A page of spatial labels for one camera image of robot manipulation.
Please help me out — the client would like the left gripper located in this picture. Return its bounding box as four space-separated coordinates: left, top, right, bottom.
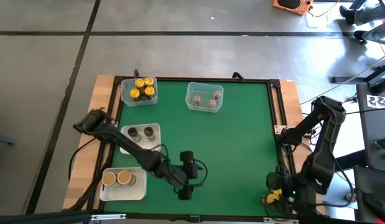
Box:
173 151 200 201

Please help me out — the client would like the large tan lid spice jar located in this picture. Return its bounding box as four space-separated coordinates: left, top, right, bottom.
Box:
101 171 118 188
116 169 137 187

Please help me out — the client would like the white plastic bin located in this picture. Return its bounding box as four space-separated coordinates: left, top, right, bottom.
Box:
99 167 148 202
119 123 162 156

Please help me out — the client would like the clear plastic bin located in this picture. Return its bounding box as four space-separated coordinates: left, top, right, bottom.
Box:
185 82 225 114
120 76 159 108

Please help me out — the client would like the black computer desk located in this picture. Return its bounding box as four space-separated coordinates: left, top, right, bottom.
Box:
353 81 385 224

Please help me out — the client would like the green screen device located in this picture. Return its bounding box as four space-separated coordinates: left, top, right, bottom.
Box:
374 136 385 155

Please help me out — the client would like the black desk base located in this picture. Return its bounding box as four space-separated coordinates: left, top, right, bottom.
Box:
331 57 385 94

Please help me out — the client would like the printed marker sheet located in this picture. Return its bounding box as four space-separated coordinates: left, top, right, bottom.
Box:
367 94 385 110

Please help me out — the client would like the black bar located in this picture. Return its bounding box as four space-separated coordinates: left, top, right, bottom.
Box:
0 210 103 224

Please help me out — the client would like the orange box black window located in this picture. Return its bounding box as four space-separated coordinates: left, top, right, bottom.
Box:
272 0 315 16

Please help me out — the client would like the person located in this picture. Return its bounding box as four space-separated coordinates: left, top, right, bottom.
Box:
338 0 385 47

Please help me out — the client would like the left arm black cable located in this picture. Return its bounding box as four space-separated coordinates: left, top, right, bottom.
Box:
192 157 209 189

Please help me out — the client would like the white mounting bracket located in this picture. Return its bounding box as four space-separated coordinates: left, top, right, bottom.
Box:
273 124 289 136

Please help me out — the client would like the silver metal bracket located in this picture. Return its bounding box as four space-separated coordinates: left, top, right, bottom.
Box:
90 213 127 222

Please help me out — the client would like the black aluminium table frame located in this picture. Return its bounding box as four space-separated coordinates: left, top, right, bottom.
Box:
112 75 289 223

